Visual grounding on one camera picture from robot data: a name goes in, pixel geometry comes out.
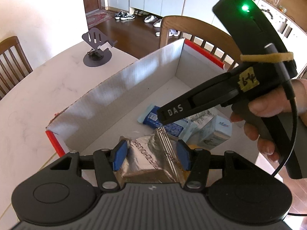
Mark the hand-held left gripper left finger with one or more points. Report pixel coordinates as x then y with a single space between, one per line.
120 155

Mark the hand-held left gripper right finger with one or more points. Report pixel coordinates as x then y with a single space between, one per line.
184 155

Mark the silver snack packet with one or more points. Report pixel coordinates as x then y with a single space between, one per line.
148 155

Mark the red shoe box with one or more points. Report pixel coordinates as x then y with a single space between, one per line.
120 81

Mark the person's right hand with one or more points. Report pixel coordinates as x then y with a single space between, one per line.
268 103

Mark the light blue tissue pack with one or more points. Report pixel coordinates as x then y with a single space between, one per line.
215 134

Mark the blue white snack packet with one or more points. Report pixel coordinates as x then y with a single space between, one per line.
150 118

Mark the wooden chair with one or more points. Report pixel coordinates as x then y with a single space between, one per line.
9 43
187 22

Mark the grey phone stand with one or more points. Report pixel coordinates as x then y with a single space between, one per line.
97 61

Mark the black white sneaker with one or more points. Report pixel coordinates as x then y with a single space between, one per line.
129 16
118 16

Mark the red patterned rug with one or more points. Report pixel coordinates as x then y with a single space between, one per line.
98 18

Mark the wooden wall shelf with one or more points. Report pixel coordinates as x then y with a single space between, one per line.
292 2

